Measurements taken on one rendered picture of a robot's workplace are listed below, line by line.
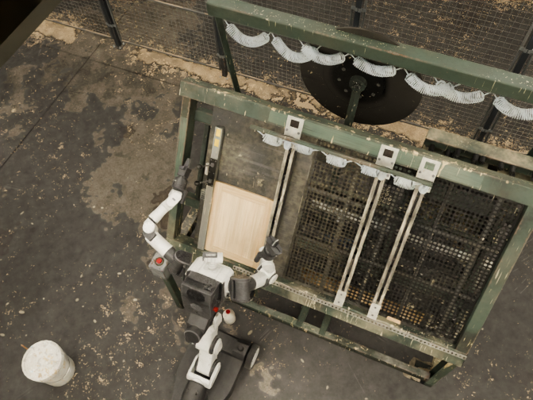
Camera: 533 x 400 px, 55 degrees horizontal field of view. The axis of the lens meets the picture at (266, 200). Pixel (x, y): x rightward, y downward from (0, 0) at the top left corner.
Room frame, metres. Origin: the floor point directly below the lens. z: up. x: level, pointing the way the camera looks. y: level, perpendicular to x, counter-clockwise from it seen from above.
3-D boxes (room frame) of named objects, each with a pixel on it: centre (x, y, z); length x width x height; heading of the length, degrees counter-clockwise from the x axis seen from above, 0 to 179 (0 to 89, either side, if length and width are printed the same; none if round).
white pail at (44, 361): (1.02, 1.77, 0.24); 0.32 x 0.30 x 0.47; 65
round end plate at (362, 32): (2.25, -0.62, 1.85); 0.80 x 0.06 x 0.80; 64
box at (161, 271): (1.52, 0.78, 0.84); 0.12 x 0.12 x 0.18; 64
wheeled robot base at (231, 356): (0.92, 0.53, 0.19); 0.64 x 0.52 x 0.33; 154
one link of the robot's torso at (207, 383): (0.90, 0.54, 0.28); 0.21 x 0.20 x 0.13; 154
